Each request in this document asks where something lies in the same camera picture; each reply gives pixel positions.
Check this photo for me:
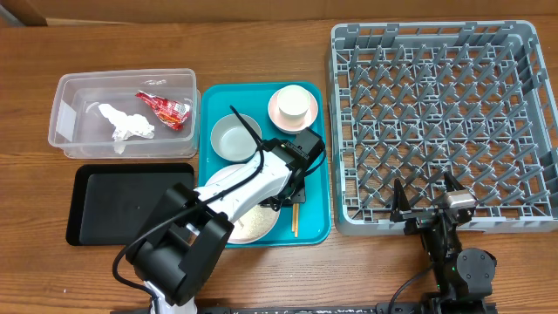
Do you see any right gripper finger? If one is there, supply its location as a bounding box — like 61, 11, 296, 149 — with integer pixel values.
390, 179, 412, 222
444, 172, 466, 193

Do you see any large pink plate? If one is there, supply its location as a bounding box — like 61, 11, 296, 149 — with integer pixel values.
206, 164, 280, 245

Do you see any red snack wrapper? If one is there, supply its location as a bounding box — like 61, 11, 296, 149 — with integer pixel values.
135, 91, 192, 131

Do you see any white tissue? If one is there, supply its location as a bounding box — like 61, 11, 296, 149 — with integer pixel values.
99, 104, 154, 154

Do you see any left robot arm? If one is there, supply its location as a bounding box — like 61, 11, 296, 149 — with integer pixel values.
112, 135, 324, 313

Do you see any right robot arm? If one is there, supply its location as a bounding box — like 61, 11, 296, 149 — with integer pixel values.
386, 172, 497, 313

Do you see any grey dishwasher rack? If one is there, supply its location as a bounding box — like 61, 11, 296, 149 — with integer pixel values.
327, 20, 557, 236

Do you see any right wooden chopstick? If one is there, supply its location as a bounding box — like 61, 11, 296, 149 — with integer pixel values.
296, 203, 300, 237

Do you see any teal serving tray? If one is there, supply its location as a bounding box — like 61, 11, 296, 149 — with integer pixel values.
198, 82, 331, 247

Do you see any grey bowl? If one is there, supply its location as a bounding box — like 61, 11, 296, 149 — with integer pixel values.
210, 114, 256, 162

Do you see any white cup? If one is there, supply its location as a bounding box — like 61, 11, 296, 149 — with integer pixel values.
277, 85, 310, 126

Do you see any black tray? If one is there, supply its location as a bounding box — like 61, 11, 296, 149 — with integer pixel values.
65, 163, 194, 246

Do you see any clear plastic bin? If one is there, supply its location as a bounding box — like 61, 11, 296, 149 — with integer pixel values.
48, 68, 201, 159

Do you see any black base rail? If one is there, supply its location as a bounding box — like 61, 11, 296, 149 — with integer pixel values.
198, 303, 422, 314

